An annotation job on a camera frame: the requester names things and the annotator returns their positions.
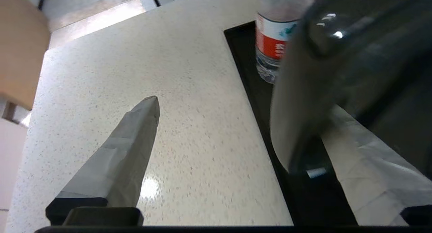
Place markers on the wooden door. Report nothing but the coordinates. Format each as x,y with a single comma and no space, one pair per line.
20,47

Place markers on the water bottle red label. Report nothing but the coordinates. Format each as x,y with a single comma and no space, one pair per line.
270,44

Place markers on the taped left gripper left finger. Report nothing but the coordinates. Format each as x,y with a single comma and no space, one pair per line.
125,158

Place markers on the black electric kettle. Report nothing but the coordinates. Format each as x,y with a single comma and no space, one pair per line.
354,57

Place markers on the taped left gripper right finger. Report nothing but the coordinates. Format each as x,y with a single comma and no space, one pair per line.
371,179

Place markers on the black rectangular serving tray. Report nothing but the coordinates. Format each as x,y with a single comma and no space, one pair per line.
256,91

